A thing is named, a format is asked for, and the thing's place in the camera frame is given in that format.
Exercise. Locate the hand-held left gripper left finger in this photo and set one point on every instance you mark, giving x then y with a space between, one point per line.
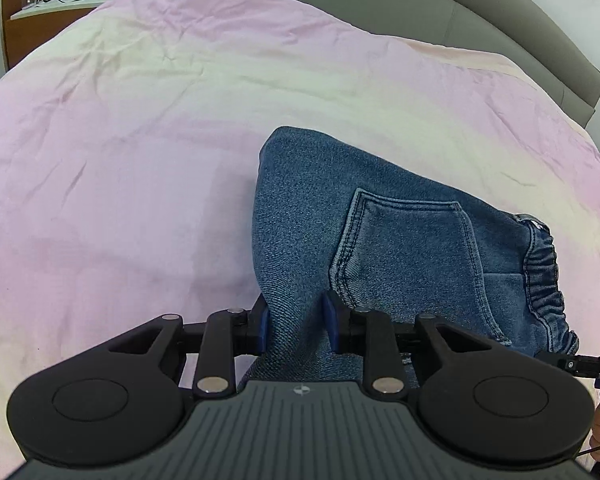
263 326

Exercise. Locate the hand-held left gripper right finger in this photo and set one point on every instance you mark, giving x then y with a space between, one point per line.
331 326

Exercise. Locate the pink floral bedsheet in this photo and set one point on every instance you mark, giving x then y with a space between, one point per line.
130 160

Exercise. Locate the blue denim pants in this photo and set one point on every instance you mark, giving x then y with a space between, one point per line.
380 240

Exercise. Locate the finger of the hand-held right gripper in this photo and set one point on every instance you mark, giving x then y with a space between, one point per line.
565 364

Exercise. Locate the grey padded headboard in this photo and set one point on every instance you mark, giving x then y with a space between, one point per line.
430 5

